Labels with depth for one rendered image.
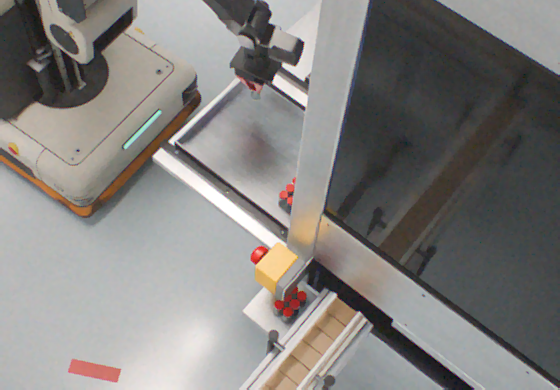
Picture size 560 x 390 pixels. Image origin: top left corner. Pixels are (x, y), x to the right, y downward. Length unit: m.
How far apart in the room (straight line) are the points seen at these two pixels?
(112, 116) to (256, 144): 0.89
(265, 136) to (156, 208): 0.98
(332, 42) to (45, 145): 1.69
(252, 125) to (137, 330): 0.97
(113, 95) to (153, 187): 0.36
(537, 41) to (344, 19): 0.25
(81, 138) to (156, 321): 0.64
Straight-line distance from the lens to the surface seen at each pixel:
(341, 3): 0.94
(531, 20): 0.80
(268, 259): 1.51
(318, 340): 1.56
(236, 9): 1.52
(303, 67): 1.94
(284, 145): 1.80
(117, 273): 2.64
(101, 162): 2.53
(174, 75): 2.67
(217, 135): 1.82
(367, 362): 1.80
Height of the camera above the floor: 2.41
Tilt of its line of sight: 61 degrees down
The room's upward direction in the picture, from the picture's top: 6 degrees clockwise
